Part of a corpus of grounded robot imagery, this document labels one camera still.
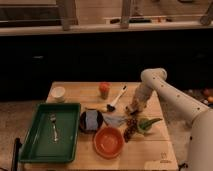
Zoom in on red bowl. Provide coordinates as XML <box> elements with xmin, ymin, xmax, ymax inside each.
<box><xmin>93</xmin><ymin>126</ymin><xmax>124</xmax><ymax>159</ymax></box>

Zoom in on blue grey sponge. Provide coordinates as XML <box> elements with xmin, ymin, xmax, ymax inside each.
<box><xmin>85</xmin><ymin>110</ymin><xmax>98</xmax><ymax>130</ymax></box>

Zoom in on dark red grapes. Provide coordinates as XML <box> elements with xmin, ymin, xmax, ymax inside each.
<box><xmin>123</xmin><ymin>118</ymin><xmax>137</xmax><ymax>142</ymax></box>

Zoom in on wooden block eraser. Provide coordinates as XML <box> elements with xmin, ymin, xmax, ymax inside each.
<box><xmin>125</xmin><ymin>105</ymin><xmax>139</xmax><ymax>116</ymax></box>

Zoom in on silver fork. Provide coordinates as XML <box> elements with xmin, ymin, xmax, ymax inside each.
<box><xmin>50</xmin><ymin>114</ymin><xmax>59</xmax><ymax>142</ymax></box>

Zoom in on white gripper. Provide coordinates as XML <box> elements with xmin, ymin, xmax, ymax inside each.
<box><xmin>132</xmin><ymin>83</ymin><xmax>153</xmax><ymax>112</ymax></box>

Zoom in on black plate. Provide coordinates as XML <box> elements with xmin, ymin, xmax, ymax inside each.
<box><xmin>79</xmin><ymin>110</ymin><xmax>103</xmax><ymax>133</ymax></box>

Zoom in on black chair edge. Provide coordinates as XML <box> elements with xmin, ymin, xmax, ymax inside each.
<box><xmin>11</xmin><ymin>138</ymin><xmax>22</xmax><ymax>171</ymax></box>

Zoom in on green toy vegetable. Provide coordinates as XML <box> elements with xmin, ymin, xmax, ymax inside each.
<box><xmin>137</xmin><ymin>118</ymin><xmax>161</xmax><ymax>134</ymax></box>

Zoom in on small white cup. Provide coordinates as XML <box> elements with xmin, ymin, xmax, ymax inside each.
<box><xmin>51</xmin><ymin>87</ymin><xmax>65</xmax><ymax>102</ymax></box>

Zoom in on green plastic tray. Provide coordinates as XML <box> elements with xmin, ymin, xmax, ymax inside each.
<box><xmin>19</xmin><ymin>103</ymin><xmax>81</xmax><ymax>163</ymax></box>

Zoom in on orange topped cup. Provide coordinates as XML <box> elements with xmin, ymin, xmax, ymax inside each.
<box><xmin>99</xmin><ymin>82</ymin><xmax>110</xmax><ymax>99</ymax></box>

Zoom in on grey blue cloth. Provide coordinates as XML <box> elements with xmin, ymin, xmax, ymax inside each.
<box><xmin>103</xmin><ymin>114</ymin><xmax>127</xmax><ymax>127</ymax></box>

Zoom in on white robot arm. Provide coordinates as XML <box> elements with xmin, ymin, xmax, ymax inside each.
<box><xmin>133</xmin><ymin>68</ymin><xmax>213</xmax><ymax>171</ymax></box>

